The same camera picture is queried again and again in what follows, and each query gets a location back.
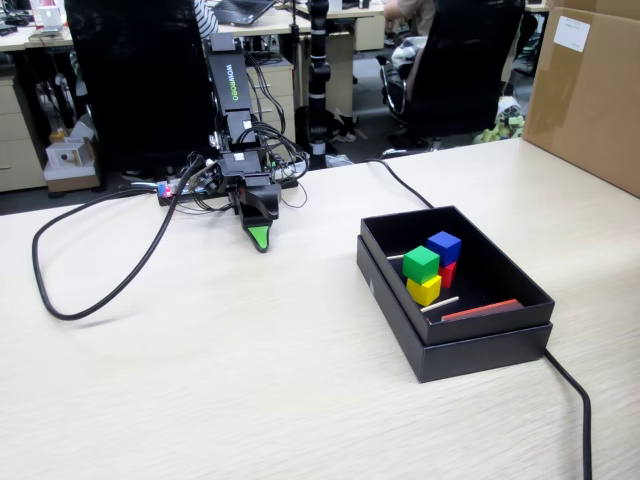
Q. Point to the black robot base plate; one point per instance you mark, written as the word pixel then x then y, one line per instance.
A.
pixel 289 184

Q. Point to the dark open laptop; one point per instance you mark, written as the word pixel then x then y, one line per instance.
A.
pixel 240 10

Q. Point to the white small stick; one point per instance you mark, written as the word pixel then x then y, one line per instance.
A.
pixel 442 303

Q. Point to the beige drawer cabinet with lock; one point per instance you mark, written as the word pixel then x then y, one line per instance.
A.
pixel 277 95

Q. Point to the green wooden cube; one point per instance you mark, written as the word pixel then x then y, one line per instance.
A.
pixel 421 265

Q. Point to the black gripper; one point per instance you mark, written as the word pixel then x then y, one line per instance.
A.
pixel 242 170

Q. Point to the white box on floor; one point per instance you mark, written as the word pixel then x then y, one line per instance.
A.
pixel 67 160

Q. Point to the beige drawer cabinet plain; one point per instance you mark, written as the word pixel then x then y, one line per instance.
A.
pixel 17 135

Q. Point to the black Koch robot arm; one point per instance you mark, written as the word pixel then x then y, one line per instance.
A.
pixel 232 75

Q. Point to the black open box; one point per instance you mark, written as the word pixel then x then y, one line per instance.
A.
pixel 475 357

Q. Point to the black mesh office chair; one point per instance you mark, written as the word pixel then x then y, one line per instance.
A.
pixel 145 90

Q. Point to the green yellow toys on floor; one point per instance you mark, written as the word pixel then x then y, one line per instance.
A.
pixel 500 132

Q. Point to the black box tray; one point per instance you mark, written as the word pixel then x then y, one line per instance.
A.
pixel 500 325

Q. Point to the large cardboard box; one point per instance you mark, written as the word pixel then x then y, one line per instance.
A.
pixel 585 100

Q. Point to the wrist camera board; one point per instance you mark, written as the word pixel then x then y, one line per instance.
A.
pixel 202 177

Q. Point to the blue wooden cube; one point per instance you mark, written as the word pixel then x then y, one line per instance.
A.
pixel 445 247

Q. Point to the red flat plank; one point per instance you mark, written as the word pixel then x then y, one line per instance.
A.
pixel 482 310

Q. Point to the person in striped shirt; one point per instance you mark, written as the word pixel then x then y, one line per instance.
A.
pixel 205 20

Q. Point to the black office chair chrome arms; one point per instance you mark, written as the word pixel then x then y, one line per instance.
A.
pixel 465 65

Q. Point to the controller circuit board blue terminals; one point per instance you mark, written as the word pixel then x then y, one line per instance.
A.
pixel 163 190

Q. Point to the black white jointed pole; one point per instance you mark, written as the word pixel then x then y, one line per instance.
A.
pixel 319 65

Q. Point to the red wooden cube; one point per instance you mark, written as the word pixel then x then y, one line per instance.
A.
pixel 448 275

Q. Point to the yellow wooden cube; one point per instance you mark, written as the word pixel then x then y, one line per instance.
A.
pixel 425 292

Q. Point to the seated person in tan shirt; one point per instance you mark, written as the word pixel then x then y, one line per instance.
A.
pixel 400 10

